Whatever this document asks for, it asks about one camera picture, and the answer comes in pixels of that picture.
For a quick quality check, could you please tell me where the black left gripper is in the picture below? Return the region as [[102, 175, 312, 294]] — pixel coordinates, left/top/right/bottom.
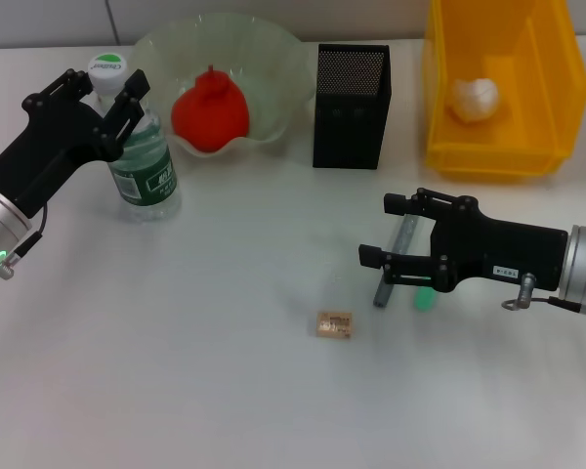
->
[[0, 68, 151, 219]]

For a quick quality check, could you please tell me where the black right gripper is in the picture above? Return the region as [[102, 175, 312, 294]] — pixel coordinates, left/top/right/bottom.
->
[[358, 188, 567, 294]]

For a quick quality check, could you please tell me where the clear water bottle green label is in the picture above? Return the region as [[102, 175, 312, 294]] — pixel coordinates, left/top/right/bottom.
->
[[86, 50, 183, 224]]

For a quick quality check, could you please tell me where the red-orange fruit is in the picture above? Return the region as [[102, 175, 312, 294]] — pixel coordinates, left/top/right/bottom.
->
[[170, 64, 252, 152]]

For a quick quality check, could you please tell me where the white garlic bulb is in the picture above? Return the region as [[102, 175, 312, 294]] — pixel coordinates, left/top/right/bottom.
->
[[448, 76, 501, 124]]

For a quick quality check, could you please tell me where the grey pen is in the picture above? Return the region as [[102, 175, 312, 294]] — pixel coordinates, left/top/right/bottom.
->
[[372, 214, 421, 310]]

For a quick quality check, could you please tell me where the mint green pen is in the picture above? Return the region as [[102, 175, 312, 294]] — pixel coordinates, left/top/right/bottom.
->
[[413, 285, 437, 314]]

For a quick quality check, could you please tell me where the small beige eraser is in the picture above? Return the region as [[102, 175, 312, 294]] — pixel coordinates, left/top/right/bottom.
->
[[315, 311, 356, 341]]

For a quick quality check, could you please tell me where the black mesh pen holder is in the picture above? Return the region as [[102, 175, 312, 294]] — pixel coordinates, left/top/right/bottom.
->
[[312, 42, 394, 171]]

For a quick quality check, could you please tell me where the pale green glass fruit plate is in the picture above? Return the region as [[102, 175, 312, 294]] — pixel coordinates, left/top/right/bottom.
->
[[132, 13, 317, 158]]

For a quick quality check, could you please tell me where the yellow plastic storage bin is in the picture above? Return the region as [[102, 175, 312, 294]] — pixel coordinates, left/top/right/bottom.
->
[[422, 0, 586, 183]]

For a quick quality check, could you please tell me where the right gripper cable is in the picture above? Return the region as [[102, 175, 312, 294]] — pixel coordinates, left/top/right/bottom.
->
[[500, 272, 586, 314]]

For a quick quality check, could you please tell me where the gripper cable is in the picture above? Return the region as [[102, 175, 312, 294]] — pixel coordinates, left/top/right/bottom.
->
[[500, 272, 586, 314], [0, 204, 48, 280]]

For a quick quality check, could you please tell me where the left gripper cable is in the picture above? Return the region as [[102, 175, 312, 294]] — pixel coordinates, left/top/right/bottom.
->
[[0, 204, 48, 280]]

